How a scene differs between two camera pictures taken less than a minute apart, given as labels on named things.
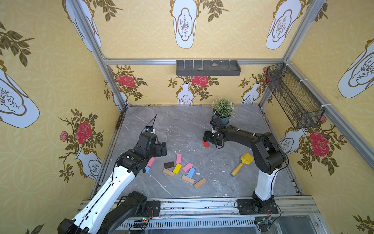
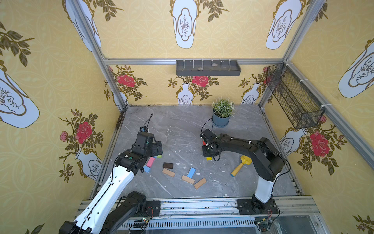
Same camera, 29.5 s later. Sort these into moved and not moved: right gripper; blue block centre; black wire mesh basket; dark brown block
Moved: right gripper
Not moved: dark brown block; blue block centre; black wire mesh basket
